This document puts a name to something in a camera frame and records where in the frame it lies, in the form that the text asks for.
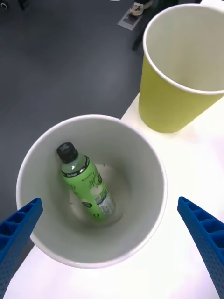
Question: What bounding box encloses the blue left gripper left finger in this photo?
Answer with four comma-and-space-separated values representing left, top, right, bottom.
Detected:
0, 197, 44, 299

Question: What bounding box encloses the grey floor socket plate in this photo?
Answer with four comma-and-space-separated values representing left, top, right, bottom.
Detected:
117, 10, 144, 31

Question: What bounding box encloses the grey plastic bin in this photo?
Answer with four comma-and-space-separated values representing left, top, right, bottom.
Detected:
15, 114, 168, 270

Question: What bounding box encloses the person's shoe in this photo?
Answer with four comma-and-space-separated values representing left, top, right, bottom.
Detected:
128, 0, 154, 17

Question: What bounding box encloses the yellow-green plastic bin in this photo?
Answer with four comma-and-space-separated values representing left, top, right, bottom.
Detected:
138, 3, 224, 134

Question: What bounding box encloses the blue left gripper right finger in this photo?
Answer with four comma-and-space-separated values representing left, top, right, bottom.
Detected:
177, 196, 224, 299

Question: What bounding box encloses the green bottle with black cap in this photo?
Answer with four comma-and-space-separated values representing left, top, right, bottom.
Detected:
56, 141, 116, 223

